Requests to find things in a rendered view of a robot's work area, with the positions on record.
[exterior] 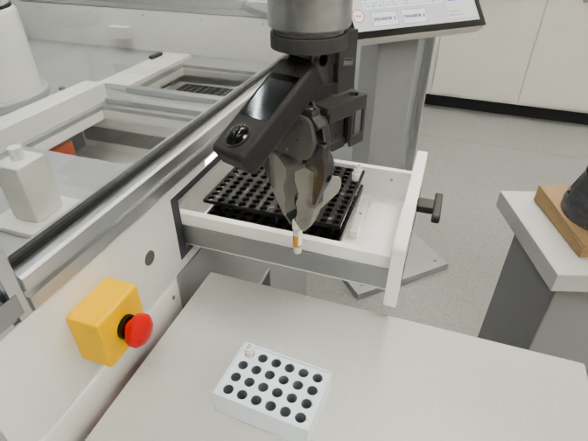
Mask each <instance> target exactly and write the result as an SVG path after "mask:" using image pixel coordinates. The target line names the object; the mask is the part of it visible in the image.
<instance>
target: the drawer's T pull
mask: <svg viewBox="0 0 588 441"><path fill-rule="evenodd" d="M442 202H443V194H442V193H438V192H437V193H436V194H435V198H434V199H426V198H421V197H420V198H418V200H417V204H416V211H417V212H420V213H425V214H431V220H430V221H431V222H432V223H437V224H438V223H439V221H440V215H441V208H442Z"/></svg>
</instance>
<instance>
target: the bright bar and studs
mask: <svg viewBox="0 0 588 441"><path fill-rule="evenodd" d="M369 205H370V199H368V198H363V199H362V201H361V203H360V207H359V209H358V212H357V214H356V215H355V218H354V220H353V224H352V226H351V228H350V230H349V236H350V237H354V238H357V237H358V234H359V232H360V230H361V226H362V223H363V221H364V219H365V216H366V213H367V211H368V207H369Z"/></svg>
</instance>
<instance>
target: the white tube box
mask: <svg viewBox="0 0 588 441"><path fill-rule="evenodd" d="M247 344H248V342H244V343H243V345H242V347H241V349H240V350H239V352H238V353H237V355H236V356H235V357H234V359H233V361H232V362H231V364H230V365H229V367H228V369H227V371H226V372H225V374H224V375H223V376H222V378H221V379H220V381H219V383H218V384H217V386H216V387H215V389H214V391H213V402H214V407H215V410H216V411H219V412H220V413H222V414H225V415H227V416H230V417H233V418H235V419H237V420H240V421H242V422H244V423H246V424H250V425H252V426H255V427H256V428H258V429H261V430H263V431H267V432H269V433H271V434H273V435H276V436H278V437H280V438H283V439H286V440H288V441H311V439H312V435H313V432H314V431H315V428H316V426H317V423H318V421H319V418H320V415H321V413H322V410H323V408H324V406H325V404H326V399H327V397H328V395H329V393H330V390H331V382H332V372H330V371H328V370H325V369H323V368H320V367H316V366H313V365H311V364H308V363H305V362H302V361H300V360H296V359H293V358H291V357H288V356H285V355H282V354H280V353H276V352H273V351H270V350H268V349H265V348H262V347H260V346H256V345H254V349H255V352H254V357H252V358H247V357H246V354H245V348H244V347H245V346H246V345H247Z"/></svg>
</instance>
